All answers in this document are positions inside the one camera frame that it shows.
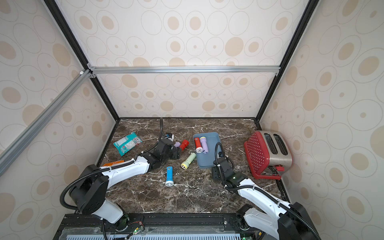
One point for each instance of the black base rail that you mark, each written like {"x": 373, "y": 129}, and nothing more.
{"x": 157, "y": 227}

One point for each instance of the silver aluminium rail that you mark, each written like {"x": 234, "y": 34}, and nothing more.
{"x": 26, "y": 137}
{"x": 185, "y": 70}

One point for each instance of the orange snack packet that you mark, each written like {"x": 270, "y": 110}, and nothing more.
{"x": 113, "y": 163}

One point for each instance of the red flashlight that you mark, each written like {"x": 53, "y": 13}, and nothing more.
{"x": 184, "y": 145}
{"x": 198, "y": 145}

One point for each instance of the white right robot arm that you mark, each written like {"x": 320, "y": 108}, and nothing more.
{"x": 277, "y": 218}

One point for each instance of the black frame post right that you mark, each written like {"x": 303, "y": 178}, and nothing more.
{"x": 302, "y": 25}

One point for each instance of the silver aluminium rail back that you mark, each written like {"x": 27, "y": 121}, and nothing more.
{"x": 185, "y": 70}

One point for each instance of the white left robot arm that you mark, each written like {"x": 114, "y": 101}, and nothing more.
{"x": 87, "y": 194}

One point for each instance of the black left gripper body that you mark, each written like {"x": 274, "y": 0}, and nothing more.
{"x": 175, "y": 153}

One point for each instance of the blue flashlight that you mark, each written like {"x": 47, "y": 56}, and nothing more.
{"x": 169, "y": 177}

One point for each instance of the silver aluminium rail left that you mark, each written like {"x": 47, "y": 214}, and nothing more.
{"x": 26, "y": 137}

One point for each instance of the light green flashlight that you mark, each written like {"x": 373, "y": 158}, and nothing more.
{"x": 185, "y": 165}

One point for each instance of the black frame post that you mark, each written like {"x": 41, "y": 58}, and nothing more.
{"x": 302, "y": 25}
{"x": 63, "y": 25}

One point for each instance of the black frame post left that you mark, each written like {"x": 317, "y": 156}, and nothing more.
{"x": 63, "y": 25}

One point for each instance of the blue plastic storage box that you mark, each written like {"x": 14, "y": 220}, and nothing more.
{"x": 206, "y": 161}

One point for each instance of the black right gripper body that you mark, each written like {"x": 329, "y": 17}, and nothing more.
{"x": 217, "y": 173}

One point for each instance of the teal snack packet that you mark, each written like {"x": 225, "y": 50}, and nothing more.
{"x": 127, "y": 143}

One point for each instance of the red polka dot toaster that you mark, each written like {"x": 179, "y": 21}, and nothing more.
{"x": 268, "y": 155}

